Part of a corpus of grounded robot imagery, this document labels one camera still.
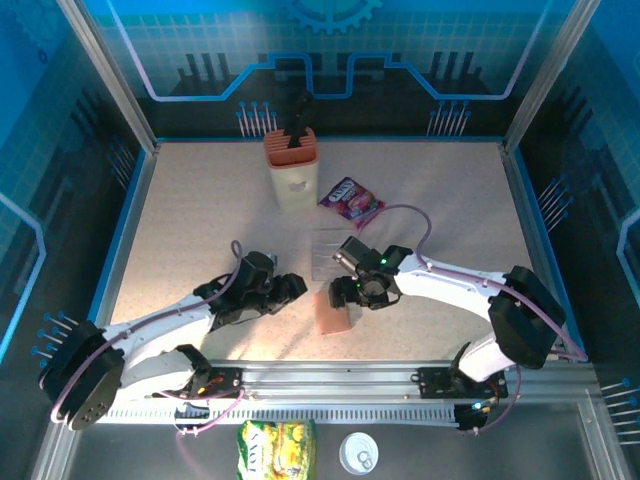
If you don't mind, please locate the orange card holder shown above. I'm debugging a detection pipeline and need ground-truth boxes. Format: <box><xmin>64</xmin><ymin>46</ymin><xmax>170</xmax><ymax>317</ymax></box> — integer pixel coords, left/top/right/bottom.
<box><xmin>313</xmin><ymin>291</ymin><xmax>354</xmax><ymax>336</ymax></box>

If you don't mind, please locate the clear plastic tray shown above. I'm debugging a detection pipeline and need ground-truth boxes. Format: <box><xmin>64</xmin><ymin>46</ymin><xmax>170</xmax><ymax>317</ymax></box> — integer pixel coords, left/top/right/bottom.
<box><xmin>309</xmin><ymin>227</ymin><xmax>359</xmax><ymax>280</ymax></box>

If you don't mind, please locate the purple candy bag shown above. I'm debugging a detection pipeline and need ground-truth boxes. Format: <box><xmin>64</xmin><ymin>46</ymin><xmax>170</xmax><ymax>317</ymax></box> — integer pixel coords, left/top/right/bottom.
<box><xmin>318</xmin><ymin>176</ymin><xmax>386</xmax><ymax>232</ymax></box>

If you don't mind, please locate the beige knife block orange top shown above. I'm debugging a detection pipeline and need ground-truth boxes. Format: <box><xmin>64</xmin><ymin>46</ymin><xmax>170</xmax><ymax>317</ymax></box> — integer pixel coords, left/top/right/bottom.
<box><xmin>263</xmin><ymin>126</ymin><xmax>320</xmax><ymax>214</ymax></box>

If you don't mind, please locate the yellow green snack bag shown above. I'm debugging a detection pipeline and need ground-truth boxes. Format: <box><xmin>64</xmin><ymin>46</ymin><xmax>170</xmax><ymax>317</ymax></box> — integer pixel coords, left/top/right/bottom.
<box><xmin>236</xmin><ymin>419</ymin><xmax>319</xmax><ymax>480</ymax></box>

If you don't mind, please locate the white tin can lid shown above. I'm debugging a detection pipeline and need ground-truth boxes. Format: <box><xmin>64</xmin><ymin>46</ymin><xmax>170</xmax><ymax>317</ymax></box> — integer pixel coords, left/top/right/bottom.
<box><xmin>338</xmin><ymin>431</ymin><xmax>380</xmax><ymax>474</ymax></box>

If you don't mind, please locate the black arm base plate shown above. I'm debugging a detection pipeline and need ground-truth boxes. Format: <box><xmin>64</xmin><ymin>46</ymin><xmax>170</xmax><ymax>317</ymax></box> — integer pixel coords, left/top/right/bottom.
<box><xmin>410</xmin><ymin>367</ymin><xmax>510</xmax><ymax>400</ymax></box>
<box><xmin>164</xmin><ymin>366</ymin><xmax>246</xmax><ymax>401</ymax></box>

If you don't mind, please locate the aluminium mounting rail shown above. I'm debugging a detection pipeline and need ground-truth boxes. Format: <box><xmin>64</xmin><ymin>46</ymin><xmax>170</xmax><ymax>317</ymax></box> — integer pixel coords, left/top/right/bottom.
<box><xmin>119</xmin><ymin>357</ymin><xmax>601</xmax><ymax>405</ymax></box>

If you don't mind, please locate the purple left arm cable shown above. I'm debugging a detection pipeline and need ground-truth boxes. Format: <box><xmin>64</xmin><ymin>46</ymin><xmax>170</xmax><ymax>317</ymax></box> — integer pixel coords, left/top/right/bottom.
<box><xmin>49</xmin><ymin>239</ymin><xmax>247</xmax><ymax>480</ymax></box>

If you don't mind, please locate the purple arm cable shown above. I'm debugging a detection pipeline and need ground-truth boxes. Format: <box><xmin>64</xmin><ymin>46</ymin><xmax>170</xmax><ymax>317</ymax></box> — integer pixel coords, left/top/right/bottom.
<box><xmin>49</xmin><ymin>239</ymin><xmax>247</xmax><ymax>480</ymax></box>
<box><xmin>357</xmin><ymin>202</ymin><xmax>590</xmax><ymax>436</ymax></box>

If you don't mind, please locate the white slotted cable duct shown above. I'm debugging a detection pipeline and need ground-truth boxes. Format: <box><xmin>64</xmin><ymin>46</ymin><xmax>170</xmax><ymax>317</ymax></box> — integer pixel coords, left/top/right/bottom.
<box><xmin>79</xmin><ymin>403</ymin><xmax>461</xmax><ymax>427</ymax></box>

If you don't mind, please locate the aluminium side rail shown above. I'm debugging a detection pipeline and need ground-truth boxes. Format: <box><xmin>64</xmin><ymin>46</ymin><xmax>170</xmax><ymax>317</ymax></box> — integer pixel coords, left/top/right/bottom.
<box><xmin>499</xmin><ymin>141</ymin><xmax>576</xmax><ymax>361</ymax></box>
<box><xmin>92</xmin><ymin>142</ymin><xmax>161</xmax><ymax>326</ymax></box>

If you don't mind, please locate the black cable connector block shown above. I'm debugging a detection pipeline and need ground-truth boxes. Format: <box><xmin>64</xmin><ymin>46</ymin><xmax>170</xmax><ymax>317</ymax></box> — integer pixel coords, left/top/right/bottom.
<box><xmin>453</xmin><ymin>398</ymin><xmax>501</xmax><ymax>434</ymax></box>

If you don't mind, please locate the black knife handle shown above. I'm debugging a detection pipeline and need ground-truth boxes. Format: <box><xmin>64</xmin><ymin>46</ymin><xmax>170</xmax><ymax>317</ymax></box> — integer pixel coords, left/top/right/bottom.
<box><xmin>287</xmin><ymin>91</ymin><xmax>316</xmax><ymax>150</ymax></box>

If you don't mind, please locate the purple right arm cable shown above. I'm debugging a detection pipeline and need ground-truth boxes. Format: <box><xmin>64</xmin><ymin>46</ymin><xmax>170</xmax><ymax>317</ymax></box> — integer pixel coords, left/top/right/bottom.
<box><xmin>357</xmin><ymin>202</ymin><xmax>590</xmax><ymax>436</ymax></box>

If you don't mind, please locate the aluminium frame post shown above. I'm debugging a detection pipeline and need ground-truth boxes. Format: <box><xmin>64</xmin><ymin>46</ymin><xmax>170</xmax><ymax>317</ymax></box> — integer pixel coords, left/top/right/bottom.
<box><xmin>54</xmin><ymin>0</ymin><xmax>160</xmax><ymax>154</ymax></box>
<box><xmin>502</xmin><ymin>0</ymin><xmax>605</xmax><ymax>154</ymax></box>

